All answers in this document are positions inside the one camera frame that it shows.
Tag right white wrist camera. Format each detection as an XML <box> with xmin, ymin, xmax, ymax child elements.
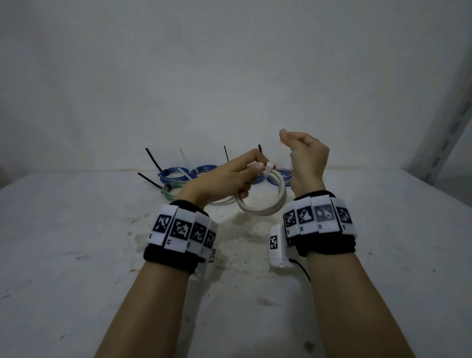
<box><xmin>269</xmin><ymin>224</ymin><xmax>296</xmax><ymax>269</ymax></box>

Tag white perforated shelf upright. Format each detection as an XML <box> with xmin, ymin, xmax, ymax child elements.
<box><xmin>404</xmin><ymin>55</ymin><xmax>472</xmax><ymax>184</ymax></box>

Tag right black marker wristband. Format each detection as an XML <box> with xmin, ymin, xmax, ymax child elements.
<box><xmin>283</xmin><ymin>190</ymin><xmax>358</xmax><ymax>258</ymax></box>

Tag left black marker wristband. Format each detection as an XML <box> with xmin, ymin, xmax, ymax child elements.
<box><xmin>144</xmin><ymin>200</ymin><xmax>219</xmax><ymax>275</ymax></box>

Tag black marker wristband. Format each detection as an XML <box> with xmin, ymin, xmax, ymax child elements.
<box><xmin>144</xmin><ymin>200</ymin><xmax>219</xmax><ymax>275</ymax></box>
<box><xmin>283</xmin><ymin>190</ymin><xmax>358</xmax><ymax>258</ymax></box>

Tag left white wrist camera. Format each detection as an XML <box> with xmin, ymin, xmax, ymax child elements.
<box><xmin>201</xmin><ymin>248</ymin><xmax>217</xmax><ymax>280</ymax></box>

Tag green tube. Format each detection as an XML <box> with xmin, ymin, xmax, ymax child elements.
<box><xmin>161</xmin><ymin>180</ymin><xmax>191</xmax><ymax>203</ymax></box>

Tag person's left forearm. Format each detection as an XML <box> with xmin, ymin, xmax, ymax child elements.
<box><xmin>94</xmin><ymin>262</ymin><xmax>191</xmax><ymax>358</ymax></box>

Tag white tube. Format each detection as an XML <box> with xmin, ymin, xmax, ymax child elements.
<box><xmin>209</xmin><ymin>195</ymin><xmax>238</xmax><ymax>207</ymax></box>

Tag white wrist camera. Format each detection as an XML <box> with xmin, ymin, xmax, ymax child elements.
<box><xmin>269</xmin><ymin>224</ymin><xmax>296</xmax><ymax>269</ymax></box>
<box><xmin>201</xmin><ymin>248</ymin><xmax>217</xmax><ymax>280</ymax></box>

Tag person's right forearm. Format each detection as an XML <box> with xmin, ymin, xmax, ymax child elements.
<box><xmin>306</xmin><ymin>252</ymin><xmax>415</xmax><ymax>358</ymax></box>

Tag right black camera cord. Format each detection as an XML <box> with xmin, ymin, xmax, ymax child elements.
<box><xmin>289</xmin><ymin>258</ymin><xmax>312</xmax><ymax>283</ymax></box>

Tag person's left hand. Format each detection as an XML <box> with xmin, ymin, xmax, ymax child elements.
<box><xmin>173</xmin><ymin>149</ymin><xmax>268</xmax><ymax>208</ymax></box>

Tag person's right hand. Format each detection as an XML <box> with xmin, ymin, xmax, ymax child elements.
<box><xmin>279</xmin><ymin>128</ymin><xmax>331</xmax><ymax>198</ymax></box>

